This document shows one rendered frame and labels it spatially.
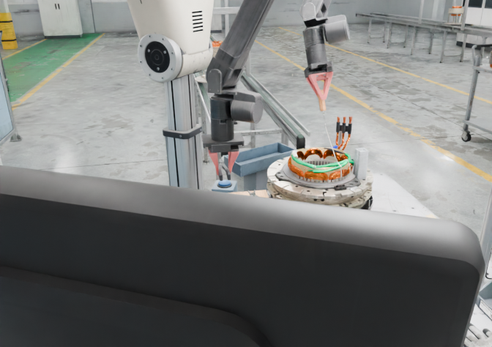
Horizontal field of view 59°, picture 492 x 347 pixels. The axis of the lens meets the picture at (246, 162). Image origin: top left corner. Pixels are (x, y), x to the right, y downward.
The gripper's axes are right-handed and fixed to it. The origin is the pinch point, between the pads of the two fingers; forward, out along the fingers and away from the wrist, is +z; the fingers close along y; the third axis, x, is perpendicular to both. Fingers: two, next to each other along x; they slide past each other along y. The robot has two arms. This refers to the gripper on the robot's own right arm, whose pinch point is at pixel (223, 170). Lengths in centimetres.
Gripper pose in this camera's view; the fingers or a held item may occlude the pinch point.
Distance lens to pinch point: 111.7
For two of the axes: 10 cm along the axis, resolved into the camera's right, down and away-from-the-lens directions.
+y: 9.9, -0.6, 1.3
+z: 0.1, 9.2, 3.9
